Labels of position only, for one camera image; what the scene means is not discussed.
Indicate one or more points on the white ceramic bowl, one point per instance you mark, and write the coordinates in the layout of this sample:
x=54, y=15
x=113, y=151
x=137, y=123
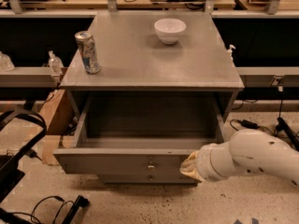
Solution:
x=169, y=31

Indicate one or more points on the small white pump bottle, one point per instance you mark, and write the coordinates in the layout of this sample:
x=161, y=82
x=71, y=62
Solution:
x=231, y=50

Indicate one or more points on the grey wooden drawer cabinet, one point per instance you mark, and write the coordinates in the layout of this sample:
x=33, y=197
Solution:
x=134, y=61

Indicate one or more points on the grey top drawer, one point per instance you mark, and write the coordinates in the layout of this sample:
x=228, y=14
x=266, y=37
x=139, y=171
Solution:
x=132, y=135

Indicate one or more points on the black chair frame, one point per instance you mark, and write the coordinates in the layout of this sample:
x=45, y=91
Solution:
x=10, y=175

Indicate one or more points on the padded gripper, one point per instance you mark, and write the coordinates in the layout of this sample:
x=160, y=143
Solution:
x=205, y=163

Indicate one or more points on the clear sanitizer bottle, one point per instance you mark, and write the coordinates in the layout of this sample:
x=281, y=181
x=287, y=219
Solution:
x=55, y=63

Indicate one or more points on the brown cardboard box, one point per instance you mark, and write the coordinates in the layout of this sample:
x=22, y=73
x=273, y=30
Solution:
x=58, y=113

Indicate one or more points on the silver blue drink can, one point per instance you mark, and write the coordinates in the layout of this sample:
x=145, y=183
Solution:
x=87, y=50

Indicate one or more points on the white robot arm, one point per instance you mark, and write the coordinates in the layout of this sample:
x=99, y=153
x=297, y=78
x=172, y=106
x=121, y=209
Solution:
x=248, y=152

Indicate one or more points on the clear plastic bottle far left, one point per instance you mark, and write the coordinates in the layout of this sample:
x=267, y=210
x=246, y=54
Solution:
x=5, y=62

